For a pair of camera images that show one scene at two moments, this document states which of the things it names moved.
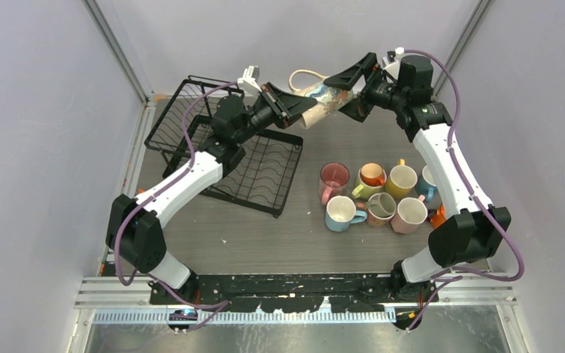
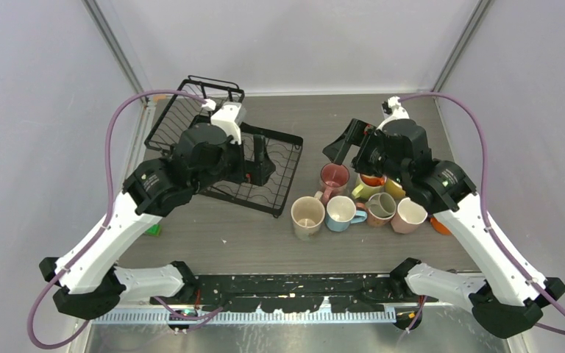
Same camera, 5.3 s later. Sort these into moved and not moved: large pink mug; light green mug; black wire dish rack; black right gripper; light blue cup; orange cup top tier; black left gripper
Moved: black right gripper; black left gripper
Not moved: light blue cup; light green mug; black wire dish rack; orange cup top tier; large pink mug
